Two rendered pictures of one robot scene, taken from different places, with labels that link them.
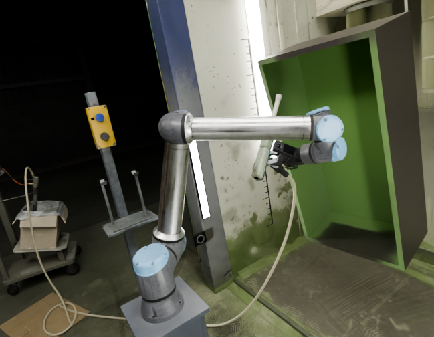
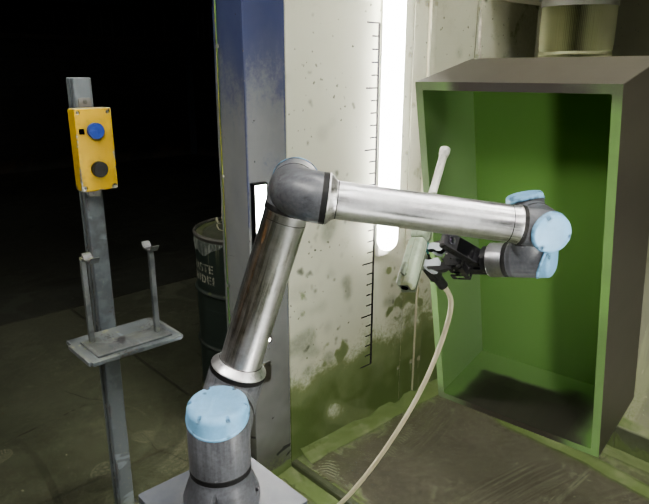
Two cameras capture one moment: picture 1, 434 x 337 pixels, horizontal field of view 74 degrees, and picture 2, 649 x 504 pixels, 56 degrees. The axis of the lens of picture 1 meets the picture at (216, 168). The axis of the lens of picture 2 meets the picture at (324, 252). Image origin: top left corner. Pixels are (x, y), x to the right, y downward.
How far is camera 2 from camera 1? 46 cm
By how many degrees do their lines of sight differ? 12
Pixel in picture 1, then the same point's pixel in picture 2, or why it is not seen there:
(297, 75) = (467, 111)
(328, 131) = (550, 236)
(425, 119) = not seen: hidden behind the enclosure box
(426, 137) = not seen: hidden behind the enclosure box
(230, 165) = (317, 250)
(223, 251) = (282, 408)
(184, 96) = (259, 113)
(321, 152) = (521, 260)
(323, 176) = (478, 290)
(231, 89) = (338, 111)
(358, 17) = (563, 19)
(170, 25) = not seen: outside the picture
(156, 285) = (229, 458)
